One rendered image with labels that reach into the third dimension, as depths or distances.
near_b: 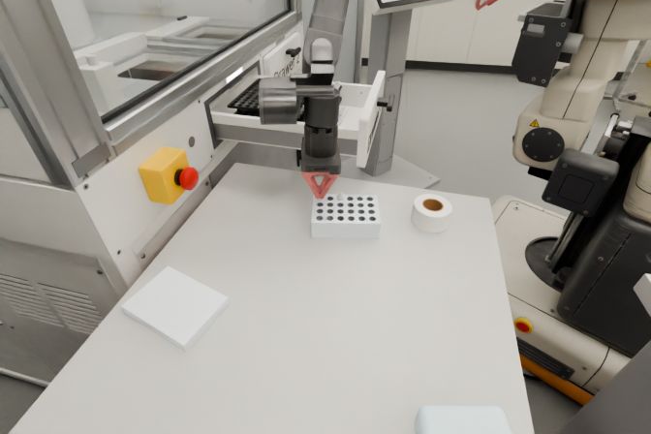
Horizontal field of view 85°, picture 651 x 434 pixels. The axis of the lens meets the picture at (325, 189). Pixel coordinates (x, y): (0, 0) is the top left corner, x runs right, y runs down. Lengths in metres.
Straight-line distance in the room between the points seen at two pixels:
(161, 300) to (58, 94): 0.30
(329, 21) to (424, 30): 3.28
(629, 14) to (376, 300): 0.85
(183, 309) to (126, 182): 0.21
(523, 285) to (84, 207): 1.21
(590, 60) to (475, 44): 2.87
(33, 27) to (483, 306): 0.67
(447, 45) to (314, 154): 3.40
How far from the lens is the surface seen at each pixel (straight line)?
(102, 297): 0.80
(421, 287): 0.60
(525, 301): 1.32
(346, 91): 0.95
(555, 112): 1.13
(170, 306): 0.59
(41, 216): 0.67
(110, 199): 0.61
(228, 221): 0.72
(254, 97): 0.86
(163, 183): 0.63
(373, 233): 0.65
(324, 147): 0.59
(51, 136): 0.54
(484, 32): 3.95
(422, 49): 3.92
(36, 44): 0.53
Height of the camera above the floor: 1.22
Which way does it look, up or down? 37 degrees down
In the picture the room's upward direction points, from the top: straight up
